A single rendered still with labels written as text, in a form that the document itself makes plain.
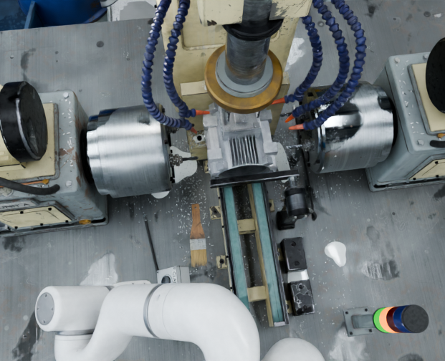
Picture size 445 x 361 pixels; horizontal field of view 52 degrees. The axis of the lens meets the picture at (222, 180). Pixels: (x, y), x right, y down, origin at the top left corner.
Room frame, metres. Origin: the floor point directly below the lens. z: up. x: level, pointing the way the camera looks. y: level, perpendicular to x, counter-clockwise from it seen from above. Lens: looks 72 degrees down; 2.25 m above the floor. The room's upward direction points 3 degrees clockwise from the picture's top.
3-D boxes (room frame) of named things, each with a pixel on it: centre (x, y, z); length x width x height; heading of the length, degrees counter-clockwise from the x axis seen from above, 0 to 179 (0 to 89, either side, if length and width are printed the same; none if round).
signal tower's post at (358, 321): (0.05, -0.44, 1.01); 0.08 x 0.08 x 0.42; 11
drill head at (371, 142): (0.58, -0.36, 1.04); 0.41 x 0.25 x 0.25; 101
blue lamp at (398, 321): (0.05, -0.44, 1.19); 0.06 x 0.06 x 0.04
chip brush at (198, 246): (0.28, 0.07, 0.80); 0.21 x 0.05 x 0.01; 8
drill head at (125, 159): (0.45, 0.30, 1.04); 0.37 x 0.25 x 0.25; 101
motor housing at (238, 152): (0.52, -0.04, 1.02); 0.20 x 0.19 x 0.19; 11
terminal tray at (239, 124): (0.56, -0.03, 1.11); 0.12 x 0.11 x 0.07; 11
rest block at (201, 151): (0.57, 0.08, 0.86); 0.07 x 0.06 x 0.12; 101
